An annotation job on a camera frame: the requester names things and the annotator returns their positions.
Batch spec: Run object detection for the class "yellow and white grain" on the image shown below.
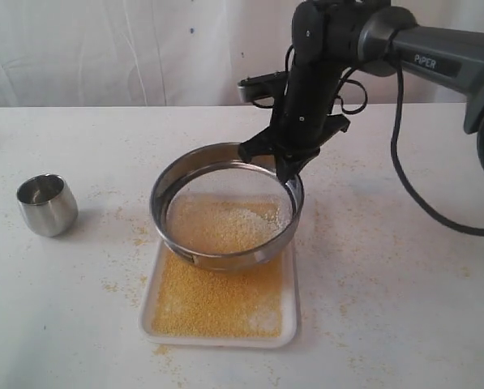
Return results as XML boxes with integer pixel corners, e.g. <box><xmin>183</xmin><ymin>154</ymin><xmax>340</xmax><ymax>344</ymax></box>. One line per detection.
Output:
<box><xmin>151</xmin><ymin>196</ymin><xmax>283</xmax><ymax>338</ymax></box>

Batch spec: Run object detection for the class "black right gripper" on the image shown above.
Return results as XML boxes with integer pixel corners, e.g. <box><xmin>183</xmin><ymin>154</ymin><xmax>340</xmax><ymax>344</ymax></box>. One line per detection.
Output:
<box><xmin>238</xmin><ymin>60</ymin><xmax>348</xmax><ymax>182</ymax></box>

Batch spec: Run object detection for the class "white backdrop curtain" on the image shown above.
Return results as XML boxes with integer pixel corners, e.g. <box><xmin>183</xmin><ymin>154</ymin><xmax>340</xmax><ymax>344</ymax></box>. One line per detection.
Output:
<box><xmin>0</xmin><ymin>0</ymin><xmax>484</xmax><ymax>109</ymax></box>

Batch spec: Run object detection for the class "white rectangular plastic tray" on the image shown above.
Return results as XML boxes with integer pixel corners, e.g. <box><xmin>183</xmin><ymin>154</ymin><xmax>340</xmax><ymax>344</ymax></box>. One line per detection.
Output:
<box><xmin>138</xmin><ymin>242</ymin><xmax>301</xmax><ymax>349</ymax></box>

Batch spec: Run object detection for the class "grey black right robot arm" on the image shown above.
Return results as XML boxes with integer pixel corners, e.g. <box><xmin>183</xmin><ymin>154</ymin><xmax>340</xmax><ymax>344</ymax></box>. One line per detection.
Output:
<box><xmin>238</xmin><ymin>1</ymin><xmax>484</xmax><ymax>182</ymax></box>

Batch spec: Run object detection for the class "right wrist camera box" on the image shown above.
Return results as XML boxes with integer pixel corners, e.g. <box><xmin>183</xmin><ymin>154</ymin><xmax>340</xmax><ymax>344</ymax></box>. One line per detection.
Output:
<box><xmin>238</xmin><ymin>71</ymin><xmax>288</xmax><ymax>103</ymax></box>

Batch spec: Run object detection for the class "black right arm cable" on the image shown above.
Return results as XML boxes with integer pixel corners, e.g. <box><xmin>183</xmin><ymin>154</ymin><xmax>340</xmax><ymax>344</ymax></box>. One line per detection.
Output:
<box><xmin>253</xmin><ymin>64</ymin><xmax>484</xmax><ymax>238</ymax></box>

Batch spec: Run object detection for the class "small stainless steel cup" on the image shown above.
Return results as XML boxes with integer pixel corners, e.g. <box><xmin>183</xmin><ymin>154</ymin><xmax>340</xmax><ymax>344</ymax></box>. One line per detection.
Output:
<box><xmin>16</xmin><ymin>173</ymin><xmax>79</xmax><ymax>237</ymax></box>

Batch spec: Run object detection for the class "round stainless steel sieve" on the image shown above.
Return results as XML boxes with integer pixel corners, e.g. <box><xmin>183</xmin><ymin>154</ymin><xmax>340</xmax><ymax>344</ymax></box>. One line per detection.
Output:
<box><xmin>150</xmin><ymin>143</ymin><xmax>305</xmax><ymax>271</ymax></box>

